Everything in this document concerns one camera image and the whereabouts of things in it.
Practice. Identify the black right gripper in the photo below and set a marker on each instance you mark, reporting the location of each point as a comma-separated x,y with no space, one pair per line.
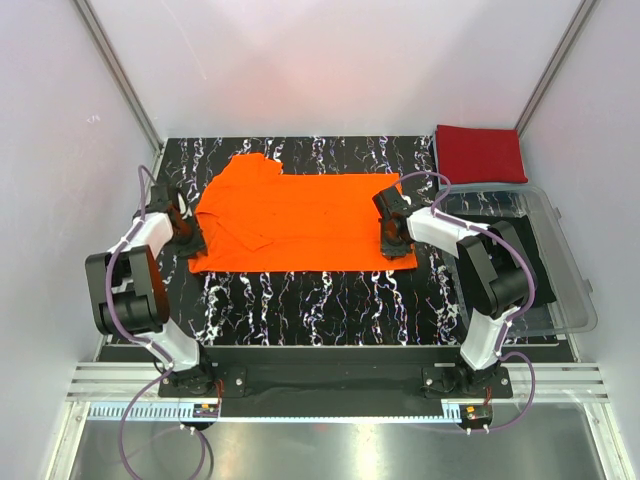
389,251

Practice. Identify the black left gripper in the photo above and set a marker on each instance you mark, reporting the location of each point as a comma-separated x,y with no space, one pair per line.
197,244

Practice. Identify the orange t-shirt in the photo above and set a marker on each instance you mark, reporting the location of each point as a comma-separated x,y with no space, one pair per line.
255,218

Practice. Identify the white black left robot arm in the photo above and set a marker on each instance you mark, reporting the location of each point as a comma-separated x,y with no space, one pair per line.
129,299

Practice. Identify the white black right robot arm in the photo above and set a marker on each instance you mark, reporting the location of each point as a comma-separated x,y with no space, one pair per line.
497,281

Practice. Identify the red folded t-shirt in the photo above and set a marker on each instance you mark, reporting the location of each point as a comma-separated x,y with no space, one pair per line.
479,155

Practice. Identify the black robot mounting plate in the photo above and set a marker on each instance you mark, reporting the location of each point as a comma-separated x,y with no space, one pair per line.
431,381

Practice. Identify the black folded t-shirt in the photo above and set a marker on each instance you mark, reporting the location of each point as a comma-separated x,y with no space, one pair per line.
544,292

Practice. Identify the clear plastic bin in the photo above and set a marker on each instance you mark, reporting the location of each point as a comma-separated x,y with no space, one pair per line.
573,311

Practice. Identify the aluminium extrusion rail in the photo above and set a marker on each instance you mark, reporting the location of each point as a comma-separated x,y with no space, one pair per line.
552,382

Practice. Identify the slotted cable duct rail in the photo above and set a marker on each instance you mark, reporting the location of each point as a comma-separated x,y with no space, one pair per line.
429,412

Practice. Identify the left aluminium frame post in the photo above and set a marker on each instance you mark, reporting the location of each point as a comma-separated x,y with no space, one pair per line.
110,58

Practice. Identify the aluminium frame post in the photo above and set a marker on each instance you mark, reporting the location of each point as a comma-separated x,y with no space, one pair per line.
558,58
110,58

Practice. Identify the right aluminium frame post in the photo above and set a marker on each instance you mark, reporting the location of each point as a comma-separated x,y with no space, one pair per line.
558,58

